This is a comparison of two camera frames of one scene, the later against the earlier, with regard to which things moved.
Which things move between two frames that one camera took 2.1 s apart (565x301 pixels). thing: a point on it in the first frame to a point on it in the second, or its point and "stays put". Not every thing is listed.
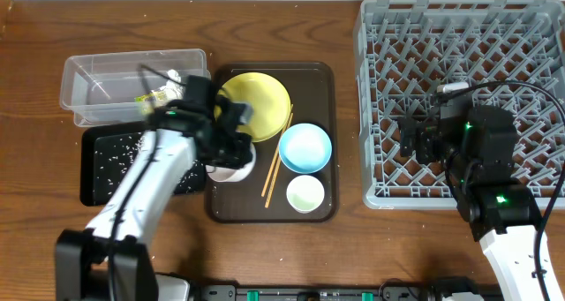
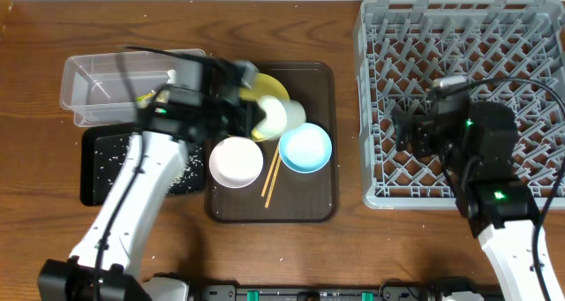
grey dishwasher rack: [510, 52] stays put
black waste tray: [108, 152] stays put
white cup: [305, 193] to [279, 113]
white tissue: [172, 85] stays put
